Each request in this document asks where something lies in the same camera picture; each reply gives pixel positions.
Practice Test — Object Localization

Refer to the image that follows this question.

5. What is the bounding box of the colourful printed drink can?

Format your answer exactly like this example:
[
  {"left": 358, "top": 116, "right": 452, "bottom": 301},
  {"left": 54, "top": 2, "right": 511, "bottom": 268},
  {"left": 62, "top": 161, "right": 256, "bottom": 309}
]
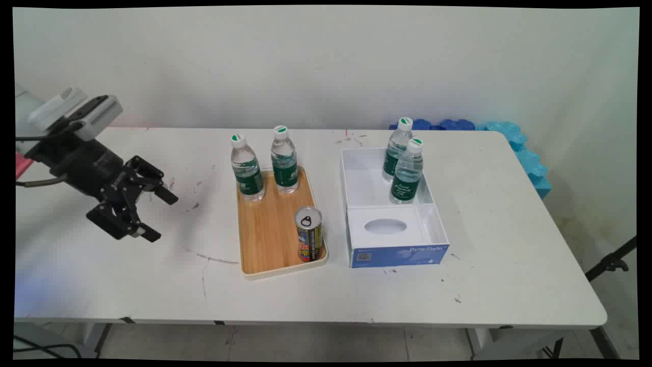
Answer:
[{"left": 294, "top": 206, "right": 323, "bottom": 263}]

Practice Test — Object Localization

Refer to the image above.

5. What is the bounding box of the grey table leg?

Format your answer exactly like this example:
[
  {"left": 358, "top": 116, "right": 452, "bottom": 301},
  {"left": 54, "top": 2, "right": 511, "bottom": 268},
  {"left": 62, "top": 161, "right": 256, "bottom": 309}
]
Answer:
[{"left": 76, "top": 323, "right": 113, "bottom": 358}]

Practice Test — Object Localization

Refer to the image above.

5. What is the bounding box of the black tripod leg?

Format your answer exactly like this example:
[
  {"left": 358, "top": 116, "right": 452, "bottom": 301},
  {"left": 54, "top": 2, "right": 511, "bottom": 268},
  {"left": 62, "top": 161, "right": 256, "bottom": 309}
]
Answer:
[{"left": 585, "top": 235, "right": 637, "bottom": 282}]

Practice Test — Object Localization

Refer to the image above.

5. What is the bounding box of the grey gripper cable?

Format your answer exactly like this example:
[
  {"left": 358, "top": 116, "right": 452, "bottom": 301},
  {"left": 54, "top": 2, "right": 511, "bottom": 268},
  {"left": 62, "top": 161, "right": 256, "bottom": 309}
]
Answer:
[{"left": 15, "top": 173, "right": 69, "bottom": 188}]

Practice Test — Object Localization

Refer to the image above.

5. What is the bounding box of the wooden tray with cream rim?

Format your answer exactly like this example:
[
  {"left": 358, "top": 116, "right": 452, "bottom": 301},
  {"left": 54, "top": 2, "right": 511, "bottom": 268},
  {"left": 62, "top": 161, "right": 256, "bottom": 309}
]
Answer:
[{"left": 236, "top": 166, "right": 329, "bottom": 281}]

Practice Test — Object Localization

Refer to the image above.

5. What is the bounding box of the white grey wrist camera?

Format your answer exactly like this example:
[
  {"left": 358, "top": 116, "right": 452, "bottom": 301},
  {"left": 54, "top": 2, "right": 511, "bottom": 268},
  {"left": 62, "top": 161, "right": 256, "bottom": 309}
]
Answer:
[{"left": 28, "top": 87, "right": 124, "bottom": 142}]

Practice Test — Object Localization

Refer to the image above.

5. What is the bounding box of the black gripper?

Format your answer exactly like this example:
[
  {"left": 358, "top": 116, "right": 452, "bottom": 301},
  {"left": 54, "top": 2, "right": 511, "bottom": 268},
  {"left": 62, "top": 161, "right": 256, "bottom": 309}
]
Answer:
[{"left": 25, "top": 134, "right": 179, "bottom": 243}]

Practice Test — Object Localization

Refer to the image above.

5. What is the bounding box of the pink plastic object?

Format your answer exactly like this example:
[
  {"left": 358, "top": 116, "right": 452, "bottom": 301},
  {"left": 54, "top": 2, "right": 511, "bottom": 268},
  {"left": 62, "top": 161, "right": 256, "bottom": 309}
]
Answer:
[{"left": 15, "top": 153, "right": 34, "bottom": 180}]

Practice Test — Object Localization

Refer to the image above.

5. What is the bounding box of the white and blue cardboard box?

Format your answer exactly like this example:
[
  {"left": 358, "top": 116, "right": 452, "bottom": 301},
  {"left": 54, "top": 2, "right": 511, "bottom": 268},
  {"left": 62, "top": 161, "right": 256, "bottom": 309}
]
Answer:
[{"left": 340, "top": 147, "right": 451, "bottom": 269}]

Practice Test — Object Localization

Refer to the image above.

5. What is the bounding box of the green label water bottle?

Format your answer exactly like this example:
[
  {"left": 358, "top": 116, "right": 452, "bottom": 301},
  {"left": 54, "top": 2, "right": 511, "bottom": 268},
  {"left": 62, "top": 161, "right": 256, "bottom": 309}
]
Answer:
[
  {"left": 390, "top": 138, "right": 424, "bottom": 204},
  {"left": 382, "top": 117, "right": 414, "bottom": 183},
  {"left": 230, "top": 134, "right": 266, "bottom": 202},
  {"left": 270, "top": 125, "right": 300, "bottom": 194}
]

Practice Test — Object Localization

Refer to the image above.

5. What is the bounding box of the black floor cable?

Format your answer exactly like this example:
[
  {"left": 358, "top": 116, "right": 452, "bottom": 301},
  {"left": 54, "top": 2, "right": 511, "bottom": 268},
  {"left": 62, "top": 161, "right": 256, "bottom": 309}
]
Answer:
[{"left": 14, "top": 334, "right": 82, "bottom": 359}]

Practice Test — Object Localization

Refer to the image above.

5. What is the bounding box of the light blue foam mat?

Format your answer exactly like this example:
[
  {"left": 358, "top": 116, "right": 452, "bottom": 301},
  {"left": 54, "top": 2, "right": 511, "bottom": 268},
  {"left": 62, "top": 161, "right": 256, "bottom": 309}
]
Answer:
[{"left": 476, "top": 121, "right": 553, "bottom": 199}]

